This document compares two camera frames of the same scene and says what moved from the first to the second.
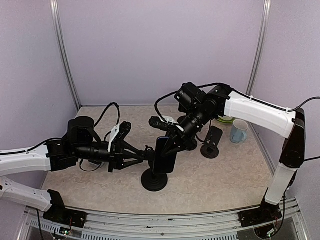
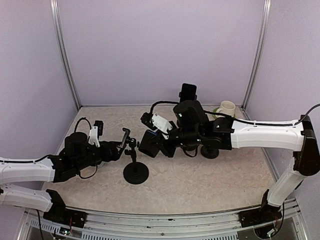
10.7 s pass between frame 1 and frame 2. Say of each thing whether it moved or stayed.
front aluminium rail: stayed
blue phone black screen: moved
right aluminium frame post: stayed
